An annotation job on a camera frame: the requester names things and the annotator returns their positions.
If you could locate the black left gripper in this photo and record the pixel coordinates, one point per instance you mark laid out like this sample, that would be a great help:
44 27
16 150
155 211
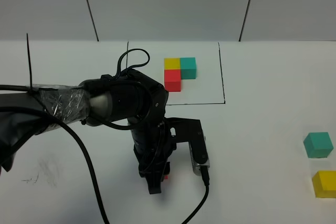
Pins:
152 147

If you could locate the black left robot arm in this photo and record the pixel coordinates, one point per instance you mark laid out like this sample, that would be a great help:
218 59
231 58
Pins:
128 101

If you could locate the yellow template block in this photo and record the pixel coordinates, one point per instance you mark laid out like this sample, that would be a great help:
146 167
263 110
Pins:
172 63

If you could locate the teal loose block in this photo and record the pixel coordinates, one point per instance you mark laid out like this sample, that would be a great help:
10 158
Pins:
318 145

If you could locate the teal template block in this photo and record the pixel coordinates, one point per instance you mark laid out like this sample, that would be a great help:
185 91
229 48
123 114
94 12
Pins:
188 68

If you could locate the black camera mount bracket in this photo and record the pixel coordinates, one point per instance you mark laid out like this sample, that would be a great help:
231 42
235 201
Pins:
185 130

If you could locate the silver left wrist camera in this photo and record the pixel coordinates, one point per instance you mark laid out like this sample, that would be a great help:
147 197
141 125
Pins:
198 152

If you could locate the red template block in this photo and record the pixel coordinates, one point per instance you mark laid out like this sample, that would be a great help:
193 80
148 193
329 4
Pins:
172 80

